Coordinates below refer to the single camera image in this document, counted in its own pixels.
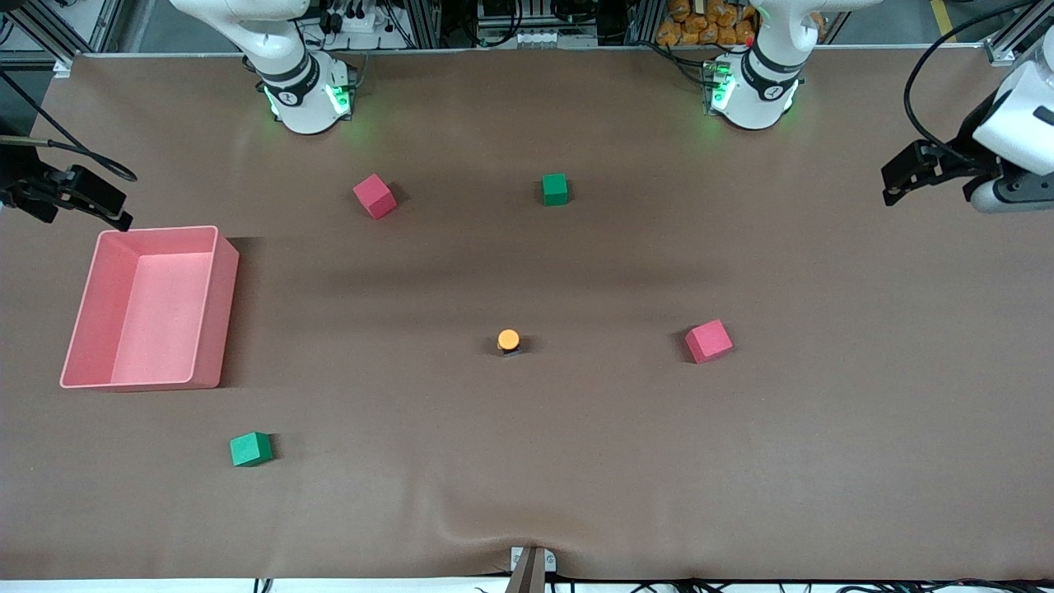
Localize pink plastic bin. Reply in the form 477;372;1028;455
59;226;240;390

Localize orange snack bags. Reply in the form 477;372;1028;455
656;0;824;48

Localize pink foam cube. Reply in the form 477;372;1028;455
684;319;735;365
352;173;399;221

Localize white power strip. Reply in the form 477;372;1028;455
317;0;400;34

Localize white terminal block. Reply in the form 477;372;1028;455
492;29;599;49

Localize brown table cover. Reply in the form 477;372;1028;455
0;45;1054;581

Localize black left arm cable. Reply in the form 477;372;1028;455
903;0;1034;166

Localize aluminium frame profile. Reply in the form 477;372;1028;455
0;0;124;67
984;0;1054;67

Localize metal table edge bracket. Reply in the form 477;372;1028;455
510;546;557;575

